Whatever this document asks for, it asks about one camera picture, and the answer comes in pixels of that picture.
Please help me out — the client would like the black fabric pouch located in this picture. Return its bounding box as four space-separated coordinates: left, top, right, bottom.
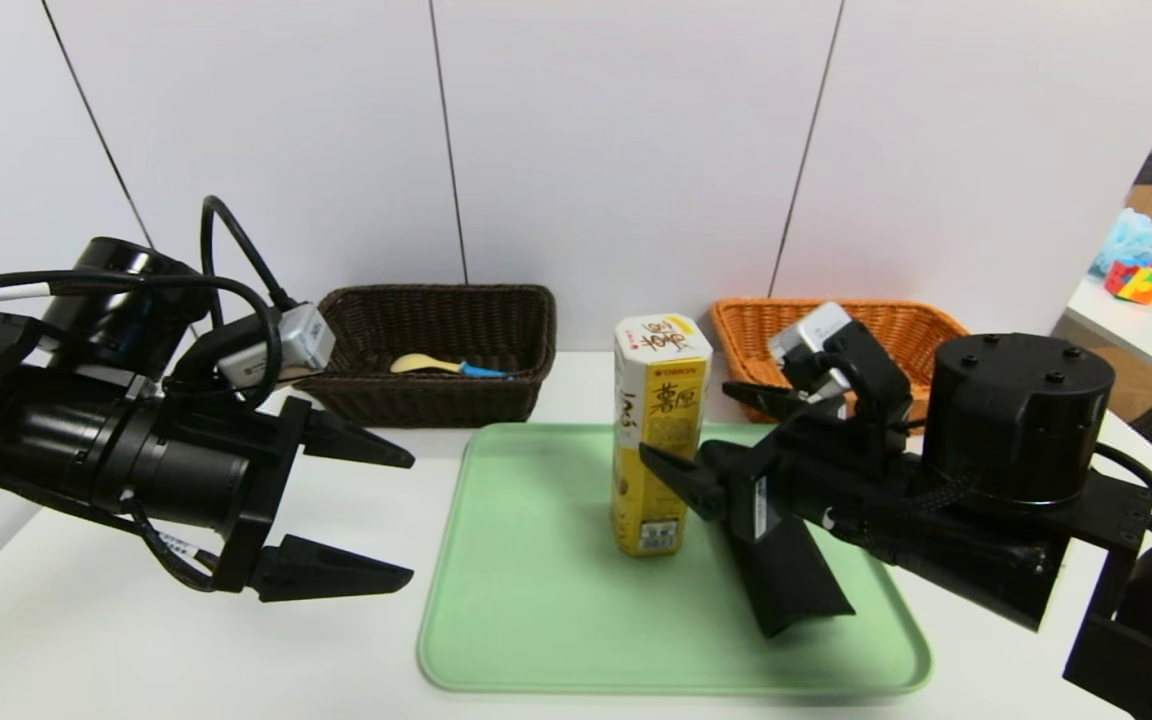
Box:
696 440 855 639

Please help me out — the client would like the yellow spoon with blue handle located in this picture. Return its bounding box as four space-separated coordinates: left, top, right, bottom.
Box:
391 354 513 380

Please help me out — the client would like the yellow hexagonal snack box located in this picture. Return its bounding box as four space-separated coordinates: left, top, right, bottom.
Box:
612 313 712 557

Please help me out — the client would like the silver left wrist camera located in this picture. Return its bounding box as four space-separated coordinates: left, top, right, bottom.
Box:
219 303 335 389

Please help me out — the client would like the light green plastic tray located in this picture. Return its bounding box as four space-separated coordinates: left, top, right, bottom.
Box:
418 422 933 696

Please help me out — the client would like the colourful puzzle cube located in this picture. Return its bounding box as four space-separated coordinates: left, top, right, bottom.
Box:
1104 258 1152 304

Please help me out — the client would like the blue mesh bath pouf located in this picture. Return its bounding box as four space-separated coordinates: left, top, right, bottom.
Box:
1091 208 1152 276

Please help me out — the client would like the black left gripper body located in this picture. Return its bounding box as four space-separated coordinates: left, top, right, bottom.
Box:
124 395 313 594

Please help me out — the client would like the brown wooden side panel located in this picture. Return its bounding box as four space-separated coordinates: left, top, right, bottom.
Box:
1039 345 1152 421

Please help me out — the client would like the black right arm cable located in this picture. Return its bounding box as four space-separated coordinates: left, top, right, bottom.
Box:
1094 443 1152 541

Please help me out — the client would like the orange wicker basket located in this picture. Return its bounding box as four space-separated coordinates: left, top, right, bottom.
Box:
711 298 972 423

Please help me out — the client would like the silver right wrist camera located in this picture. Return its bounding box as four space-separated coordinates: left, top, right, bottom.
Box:
769 303 857 366

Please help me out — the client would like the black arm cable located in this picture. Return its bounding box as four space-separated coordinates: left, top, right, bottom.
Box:
0 195 299 411
1094 443 1152 541

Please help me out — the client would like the white side table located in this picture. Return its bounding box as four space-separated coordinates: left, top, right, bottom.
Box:
1066 275 1152 393

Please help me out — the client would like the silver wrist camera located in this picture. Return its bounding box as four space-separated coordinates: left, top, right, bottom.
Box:
219 303 335 389
769 303 857 366

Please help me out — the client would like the dark brown wicker basket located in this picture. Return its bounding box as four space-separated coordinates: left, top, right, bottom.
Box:
296 285 557 429

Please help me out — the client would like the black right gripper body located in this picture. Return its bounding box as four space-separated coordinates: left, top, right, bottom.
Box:
724 394 917 546

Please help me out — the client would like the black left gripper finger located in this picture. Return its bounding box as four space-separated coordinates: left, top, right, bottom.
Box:
302 409 416 470
249 533 415 603

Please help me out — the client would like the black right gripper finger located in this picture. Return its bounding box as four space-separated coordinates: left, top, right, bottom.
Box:
721 380 809 420
638 439 732 521

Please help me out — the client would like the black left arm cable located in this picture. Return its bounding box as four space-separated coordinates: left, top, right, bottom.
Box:
0 195 299 411

